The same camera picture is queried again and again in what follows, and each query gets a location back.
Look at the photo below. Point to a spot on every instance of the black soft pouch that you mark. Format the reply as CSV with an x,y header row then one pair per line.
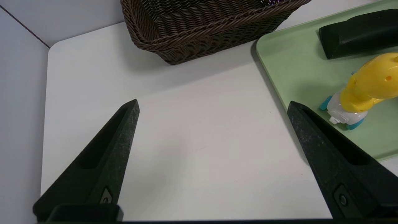
x,y
357,34

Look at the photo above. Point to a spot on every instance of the yellow duck toy car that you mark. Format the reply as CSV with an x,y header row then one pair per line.
x,y
370,84

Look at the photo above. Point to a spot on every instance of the dark brown wicker basket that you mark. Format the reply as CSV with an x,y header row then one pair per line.
x,y
192,31

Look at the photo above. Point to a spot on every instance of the light green plastic tray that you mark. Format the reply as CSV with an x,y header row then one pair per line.
x,y
295,62

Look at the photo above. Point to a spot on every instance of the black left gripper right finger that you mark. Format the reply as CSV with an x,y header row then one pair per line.
x,y
335,174

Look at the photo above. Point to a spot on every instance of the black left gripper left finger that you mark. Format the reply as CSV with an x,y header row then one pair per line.
x,y
107,161

